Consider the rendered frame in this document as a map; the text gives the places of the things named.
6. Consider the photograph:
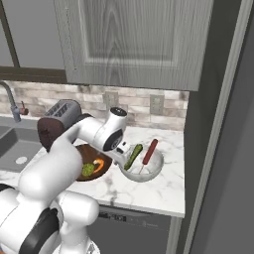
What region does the green broccoli floret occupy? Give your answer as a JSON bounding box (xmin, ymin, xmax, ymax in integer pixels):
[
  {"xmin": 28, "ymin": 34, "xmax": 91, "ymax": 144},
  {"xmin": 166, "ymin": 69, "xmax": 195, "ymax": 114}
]
[{"xmin": 81, "ymin": 163, "xmax": 95, "ymax": 178}]

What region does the grey cupboard door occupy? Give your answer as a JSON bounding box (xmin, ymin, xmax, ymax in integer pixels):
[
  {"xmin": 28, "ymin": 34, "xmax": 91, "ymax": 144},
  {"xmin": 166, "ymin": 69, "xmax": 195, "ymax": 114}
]
[{"xmin": 54, "ymin": 0, "xmax": 214, "ymax": 92}]

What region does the grey sink basin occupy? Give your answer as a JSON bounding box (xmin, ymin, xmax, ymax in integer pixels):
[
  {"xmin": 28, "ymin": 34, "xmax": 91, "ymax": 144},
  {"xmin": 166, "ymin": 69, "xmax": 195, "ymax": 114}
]
[{"xmin": 0, "ymin": 115, "xmax": 52, "ymax": 174}]

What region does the tall grey cabinet panel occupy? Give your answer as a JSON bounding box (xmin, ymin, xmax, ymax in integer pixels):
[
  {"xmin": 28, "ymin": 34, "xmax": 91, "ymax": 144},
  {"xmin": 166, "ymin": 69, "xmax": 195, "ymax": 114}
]
[{"xmin": 176, "ymin": 0, "xmax": 254, "ymax": 254}]

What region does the small red brown object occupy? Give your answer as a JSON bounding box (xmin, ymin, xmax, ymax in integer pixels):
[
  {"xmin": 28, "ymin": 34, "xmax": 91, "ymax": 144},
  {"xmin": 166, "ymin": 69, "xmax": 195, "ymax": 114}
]
[{"xmin": 19, "ymin": 100, "xmax": 30, "ymax": 116}]

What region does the dark grey dishwasher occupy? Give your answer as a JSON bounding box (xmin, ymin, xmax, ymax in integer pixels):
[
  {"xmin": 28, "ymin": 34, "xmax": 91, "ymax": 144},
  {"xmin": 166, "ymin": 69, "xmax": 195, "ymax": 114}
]
[{"xmin": 86, "ymin": 204, "xmax": 174, "ymax": 254}]

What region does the orange shrimp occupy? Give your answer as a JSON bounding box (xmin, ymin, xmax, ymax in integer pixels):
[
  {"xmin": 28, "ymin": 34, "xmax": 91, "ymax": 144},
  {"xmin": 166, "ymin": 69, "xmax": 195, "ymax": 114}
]
[{"xmin": 91, "ymin": 158, "xmax": 106, "ymax": 175}]

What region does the grey curved tap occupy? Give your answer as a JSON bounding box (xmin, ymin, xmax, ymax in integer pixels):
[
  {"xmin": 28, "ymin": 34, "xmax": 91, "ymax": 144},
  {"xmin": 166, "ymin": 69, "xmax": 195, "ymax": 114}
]
[{"xmin": 0, "ymin": 80, "xmax": 22, "ymax": 124}]

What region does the green cucumber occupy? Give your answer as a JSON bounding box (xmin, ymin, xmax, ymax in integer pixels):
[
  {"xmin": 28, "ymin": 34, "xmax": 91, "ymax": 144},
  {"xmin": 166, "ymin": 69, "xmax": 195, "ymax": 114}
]
[{"xmin": 123, "ymin": 143, "xmax": 144, "ymax": 172}]

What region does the white marble bowl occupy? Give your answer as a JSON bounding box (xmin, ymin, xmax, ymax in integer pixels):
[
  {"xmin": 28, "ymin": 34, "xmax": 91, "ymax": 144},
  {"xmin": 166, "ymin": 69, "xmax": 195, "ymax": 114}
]
[{"xmin": 118, "ymin": 147, "xmax": 166, "ymax": 184}]

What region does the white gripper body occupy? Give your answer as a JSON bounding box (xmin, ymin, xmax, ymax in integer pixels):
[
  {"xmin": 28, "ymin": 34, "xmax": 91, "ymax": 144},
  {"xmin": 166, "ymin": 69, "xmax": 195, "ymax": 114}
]
[{"xmin": 112, "ymin": 150, "xmax": 134, "ymax": 171}]

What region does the grey toaster with brown side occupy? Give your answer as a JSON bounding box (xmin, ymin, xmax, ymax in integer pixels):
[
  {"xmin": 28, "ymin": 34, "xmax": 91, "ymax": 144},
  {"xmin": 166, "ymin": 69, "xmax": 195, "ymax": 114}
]
[{"xmin": 37, "ymin": 98, "xmax": 94, "ymax": 154}]

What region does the grey wall socket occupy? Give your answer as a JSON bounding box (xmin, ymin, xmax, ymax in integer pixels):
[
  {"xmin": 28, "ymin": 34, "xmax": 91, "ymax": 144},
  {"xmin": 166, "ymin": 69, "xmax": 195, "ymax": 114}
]
[
  {"xmin": 149, "ymin": 93, "xmax": 166, "ymax": 116},
  {"xmin": 103, "ymin": 91, "xmax": 120, "ymax": 110}
]

